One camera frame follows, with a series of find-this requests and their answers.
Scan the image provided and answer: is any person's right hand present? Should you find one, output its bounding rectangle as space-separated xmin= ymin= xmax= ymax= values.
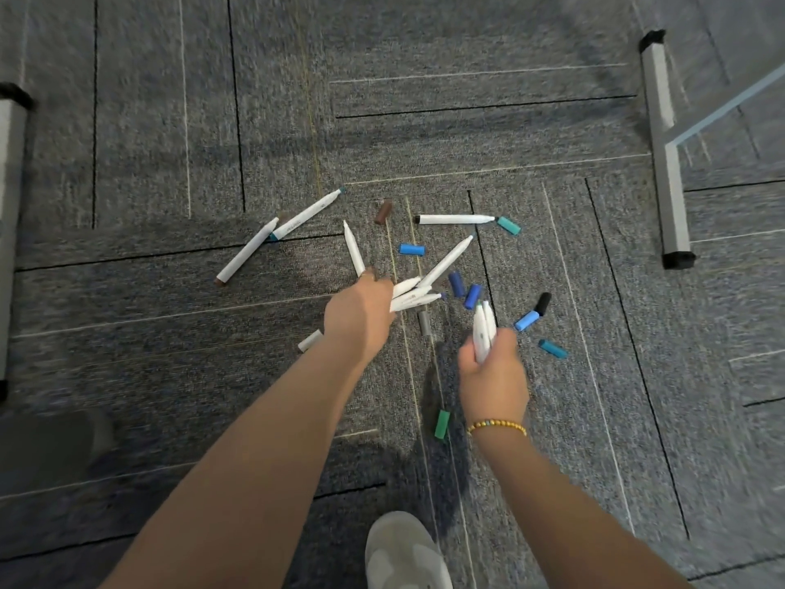
xmin=456 ymin=327 xmax=532 ymax=428

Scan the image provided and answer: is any person's right forearm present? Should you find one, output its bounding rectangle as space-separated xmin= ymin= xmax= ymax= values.
xmin=469 ymin=429 xmax=694 ymax=589

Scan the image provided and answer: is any person's left forearm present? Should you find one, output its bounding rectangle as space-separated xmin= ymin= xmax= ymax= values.
xmin=101 ymin=336 xmax=369 ymax=589

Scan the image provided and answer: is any group of cool-coloured white markers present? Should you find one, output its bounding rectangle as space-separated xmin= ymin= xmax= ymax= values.
xmin=214 ymin=187 xmax=498 ymax=365

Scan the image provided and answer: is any mobile whiteboard with stand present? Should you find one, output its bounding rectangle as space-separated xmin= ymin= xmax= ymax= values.
xmin=639 ymin=29 xmax=785 ymax=271

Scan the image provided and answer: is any gold bead bracelet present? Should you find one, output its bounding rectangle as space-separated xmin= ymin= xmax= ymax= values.
xmin=465 ymin=420 xmax=528 ymax=438

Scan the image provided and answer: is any person's grey sneaker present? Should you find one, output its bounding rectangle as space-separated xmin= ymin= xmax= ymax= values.
xmin=365 ymin=510 xmax=455 ymax=589

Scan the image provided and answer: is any person's left hand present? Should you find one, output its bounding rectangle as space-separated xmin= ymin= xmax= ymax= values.
xmin=321 ymin=268 xmax=398 ymax=369

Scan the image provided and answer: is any group of cool-coloured marker caps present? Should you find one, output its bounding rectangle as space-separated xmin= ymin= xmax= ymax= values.
xmin=375 ymin=200 xmax=569 ymax=441

